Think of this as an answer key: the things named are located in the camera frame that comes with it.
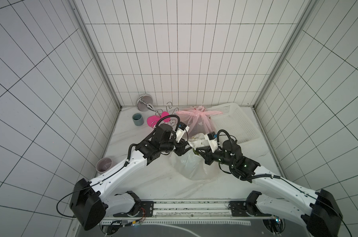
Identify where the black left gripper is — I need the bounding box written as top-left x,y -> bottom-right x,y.
161,135 -> 194,157

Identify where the white plastic bag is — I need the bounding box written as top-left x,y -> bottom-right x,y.
169,133 -> 220,181

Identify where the pink plastic bag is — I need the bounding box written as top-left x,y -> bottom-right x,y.
175,106 -> 223,138

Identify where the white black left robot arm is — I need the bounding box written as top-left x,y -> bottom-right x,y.
69,115 -> 189,231

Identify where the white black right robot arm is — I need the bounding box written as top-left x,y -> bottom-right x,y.
196,129 -> 343,237

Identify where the white plastic perforated basket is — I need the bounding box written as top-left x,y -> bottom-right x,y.
207,103 -> 261,144

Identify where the teal green cup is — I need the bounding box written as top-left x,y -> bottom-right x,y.
132,113 -> 144,126

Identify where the pink silver cup stand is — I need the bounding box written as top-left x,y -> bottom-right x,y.
136,94 -> 170,128

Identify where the pale pink mug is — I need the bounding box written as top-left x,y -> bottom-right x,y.
96,158 -> 113,174

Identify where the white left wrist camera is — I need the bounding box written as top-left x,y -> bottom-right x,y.
176,122 -> 189,143

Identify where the aluminium mounting rail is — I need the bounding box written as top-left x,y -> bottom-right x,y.
73,198 -> 311,221

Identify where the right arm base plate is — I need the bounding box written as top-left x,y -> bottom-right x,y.
228,200 -> 271,217

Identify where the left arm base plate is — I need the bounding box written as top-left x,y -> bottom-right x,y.
113,201 -> 154,219

